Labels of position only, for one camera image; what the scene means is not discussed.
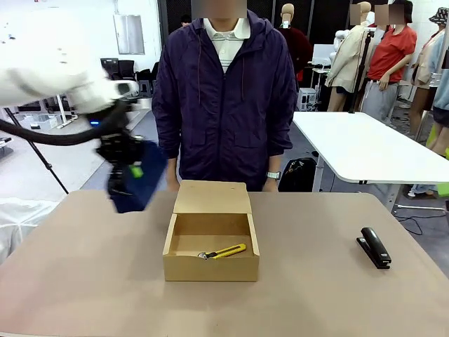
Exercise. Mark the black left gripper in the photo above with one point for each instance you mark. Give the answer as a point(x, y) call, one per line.
point(117, 144)

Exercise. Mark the navy blue fabric pouch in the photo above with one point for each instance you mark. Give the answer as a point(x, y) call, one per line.
point(149, 175)

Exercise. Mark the brown cardboard box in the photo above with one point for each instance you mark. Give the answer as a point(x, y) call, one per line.
point(210, 268)

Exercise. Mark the yellow utility knife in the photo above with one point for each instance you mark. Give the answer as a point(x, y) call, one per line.
point(228, 251)

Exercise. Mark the black stapler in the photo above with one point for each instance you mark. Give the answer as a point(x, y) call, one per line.
point(375, 245)

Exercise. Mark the person's left forearm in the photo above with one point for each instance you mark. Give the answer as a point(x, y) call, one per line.
point(280, 144)

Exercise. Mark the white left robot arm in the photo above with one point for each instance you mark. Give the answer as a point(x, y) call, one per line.
point(42, 80)

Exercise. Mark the person's right forearm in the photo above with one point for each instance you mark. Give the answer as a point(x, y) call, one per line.
point(168, 140)

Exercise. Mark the person's left hand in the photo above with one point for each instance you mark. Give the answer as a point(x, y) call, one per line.
point(271, 185)

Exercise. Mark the black tripod leg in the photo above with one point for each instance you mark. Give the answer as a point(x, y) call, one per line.
point(45, 163)

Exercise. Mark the person in purple jacket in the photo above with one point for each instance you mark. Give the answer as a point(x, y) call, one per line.
point(224, 116)

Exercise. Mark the white cover sheet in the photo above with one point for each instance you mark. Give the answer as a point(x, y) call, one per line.
point(17, 221)

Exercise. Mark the white wristwatch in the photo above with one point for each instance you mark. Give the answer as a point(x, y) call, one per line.
point(273, 175)

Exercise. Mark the white computer case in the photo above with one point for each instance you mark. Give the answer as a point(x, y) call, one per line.
point(308, 98)

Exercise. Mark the mannequin in dark red top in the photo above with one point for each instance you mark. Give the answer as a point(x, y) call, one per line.
point(298, 45)

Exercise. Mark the white table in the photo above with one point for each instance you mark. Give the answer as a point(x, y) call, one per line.
point(350, 140)

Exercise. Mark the mannequin in beige coat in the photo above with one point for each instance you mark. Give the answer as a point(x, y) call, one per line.
point(345, 66)

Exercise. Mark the black light stand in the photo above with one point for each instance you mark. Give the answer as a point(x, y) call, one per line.
point(361, 70)

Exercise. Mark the mannequin with bucket hat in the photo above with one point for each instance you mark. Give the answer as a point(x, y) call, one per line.
point(428, 63)

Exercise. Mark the white wall panel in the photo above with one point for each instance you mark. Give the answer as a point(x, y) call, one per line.
point(129, 35)

